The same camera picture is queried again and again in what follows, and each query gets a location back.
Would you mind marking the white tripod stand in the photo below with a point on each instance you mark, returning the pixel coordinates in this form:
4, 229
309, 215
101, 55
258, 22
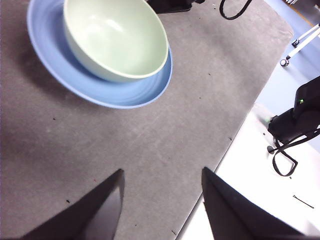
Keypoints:
303, 41

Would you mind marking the black box-shaped object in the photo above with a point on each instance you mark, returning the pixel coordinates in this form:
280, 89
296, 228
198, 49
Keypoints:
170, 5

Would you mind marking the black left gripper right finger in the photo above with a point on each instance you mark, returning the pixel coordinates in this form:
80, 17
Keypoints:
232, 220

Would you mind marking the thin black hairpin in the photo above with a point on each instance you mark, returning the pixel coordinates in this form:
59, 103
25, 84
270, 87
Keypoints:
303, 201

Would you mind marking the blue round plate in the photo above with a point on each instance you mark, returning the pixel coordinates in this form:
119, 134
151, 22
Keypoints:
112, 95

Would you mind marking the pale green ribbed bowl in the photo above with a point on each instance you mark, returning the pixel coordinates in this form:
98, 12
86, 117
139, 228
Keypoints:
117, 42

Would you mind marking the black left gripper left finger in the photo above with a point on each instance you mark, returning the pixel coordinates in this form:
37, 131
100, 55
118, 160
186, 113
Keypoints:
87, 217

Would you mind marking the dark grey table mat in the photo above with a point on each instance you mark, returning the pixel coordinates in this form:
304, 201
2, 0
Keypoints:
150, 137

